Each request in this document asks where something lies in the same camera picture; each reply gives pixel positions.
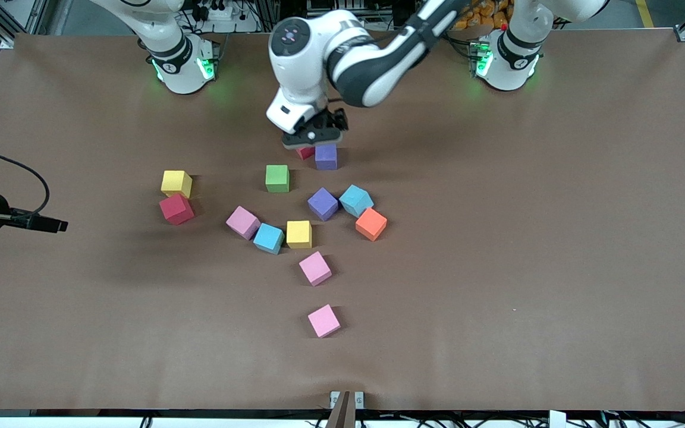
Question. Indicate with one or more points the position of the pink foam cube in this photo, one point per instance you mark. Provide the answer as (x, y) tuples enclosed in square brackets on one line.
[(314, 268), (323, 321), (242, 223)]

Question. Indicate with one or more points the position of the green foam cube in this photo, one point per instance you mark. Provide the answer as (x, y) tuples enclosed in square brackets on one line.
[(277, 178)]

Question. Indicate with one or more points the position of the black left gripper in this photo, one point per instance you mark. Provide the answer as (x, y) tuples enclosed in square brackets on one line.
[(332, 120)]

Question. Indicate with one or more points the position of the purple foam cube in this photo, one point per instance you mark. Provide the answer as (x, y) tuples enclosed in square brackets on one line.
[(323, 204), (326, 157)]

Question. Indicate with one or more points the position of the white equipment box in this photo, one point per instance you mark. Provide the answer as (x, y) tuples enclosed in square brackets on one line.
[(342, 5)]

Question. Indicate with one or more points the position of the orange foam cube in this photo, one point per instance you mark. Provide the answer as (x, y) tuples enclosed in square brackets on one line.
[(371, 224)]

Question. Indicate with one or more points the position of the brown table cover sheet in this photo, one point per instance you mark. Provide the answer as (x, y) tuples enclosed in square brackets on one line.
[(497, 297)]

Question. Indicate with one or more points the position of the yellow foam cube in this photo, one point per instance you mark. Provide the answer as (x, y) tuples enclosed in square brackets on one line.
[(298, 234), (176, 183)]

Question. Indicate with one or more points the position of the small metal bracket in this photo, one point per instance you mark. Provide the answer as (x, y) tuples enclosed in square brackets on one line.
[(359, 399)]

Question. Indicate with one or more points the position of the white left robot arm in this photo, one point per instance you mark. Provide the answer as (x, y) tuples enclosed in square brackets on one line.
[(366, 71)]

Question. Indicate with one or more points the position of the orange packets pile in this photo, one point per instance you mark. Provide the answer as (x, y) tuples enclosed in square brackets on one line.
[(491, 13)]

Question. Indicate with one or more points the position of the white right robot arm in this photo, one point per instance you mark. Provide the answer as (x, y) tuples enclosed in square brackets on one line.
[(176, 71)]

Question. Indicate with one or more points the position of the blue foam cube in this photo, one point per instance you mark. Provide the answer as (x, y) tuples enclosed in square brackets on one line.
[(268, 238), (355, 200)]

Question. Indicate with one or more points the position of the red foam cube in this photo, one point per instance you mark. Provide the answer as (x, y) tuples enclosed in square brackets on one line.
[(176, 209), (305, 153)]

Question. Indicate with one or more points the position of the white power strip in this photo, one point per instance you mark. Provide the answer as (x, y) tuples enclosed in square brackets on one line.
[(223, 13)]

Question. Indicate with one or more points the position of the aluminium frame post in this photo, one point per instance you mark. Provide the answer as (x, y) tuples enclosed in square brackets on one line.
[(267, 10)]

